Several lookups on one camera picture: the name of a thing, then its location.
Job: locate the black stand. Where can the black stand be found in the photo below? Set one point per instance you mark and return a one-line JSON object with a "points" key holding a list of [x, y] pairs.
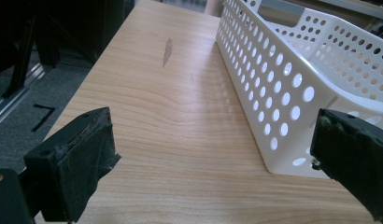
{"points": [[21, 53]]}

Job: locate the white perforated plastic basket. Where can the white perforated plastic basket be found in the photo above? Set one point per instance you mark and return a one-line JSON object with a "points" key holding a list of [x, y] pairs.
{"points": [[273, 90]]}

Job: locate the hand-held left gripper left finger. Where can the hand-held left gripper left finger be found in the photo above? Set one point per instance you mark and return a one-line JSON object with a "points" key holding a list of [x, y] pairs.
{"points": [[71, 161]]}

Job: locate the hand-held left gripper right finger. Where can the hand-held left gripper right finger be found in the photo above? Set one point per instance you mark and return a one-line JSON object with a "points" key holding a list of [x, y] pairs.
{"points": [[351, 149]]}

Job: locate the metal floor rail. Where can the metal floor rail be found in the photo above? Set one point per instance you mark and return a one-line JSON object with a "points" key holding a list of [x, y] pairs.
{"points": [[15, 93]]}

